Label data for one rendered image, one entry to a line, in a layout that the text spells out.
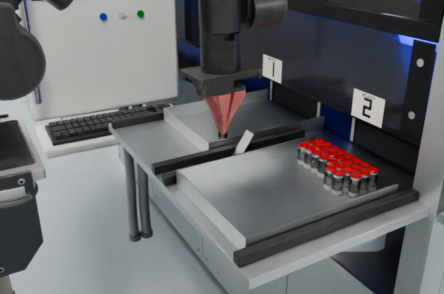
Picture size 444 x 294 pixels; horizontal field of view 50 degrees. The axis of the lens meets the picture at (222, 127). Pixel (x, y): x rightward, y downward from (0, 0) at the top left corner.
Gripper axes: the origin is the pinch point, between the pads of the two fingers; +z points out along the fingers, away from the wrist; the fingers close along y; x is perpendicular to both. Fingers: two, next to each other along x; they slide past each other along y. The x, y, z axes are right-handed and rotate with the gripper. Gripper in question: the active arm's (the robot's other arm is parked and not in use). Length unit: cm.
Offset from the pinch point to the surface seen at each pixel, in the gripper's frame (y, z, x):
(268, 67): 38, 6, 43
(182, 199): -0.8, 20.1, 14.7
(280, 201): 14.9, 20.2, 4.6
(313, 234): 12.6, 19.4, -7.8
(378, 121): 38.2, 8.6, 3.8
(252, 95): 41, 18, 54
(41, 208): -12, 107, 176
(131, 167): 15, 56, 100
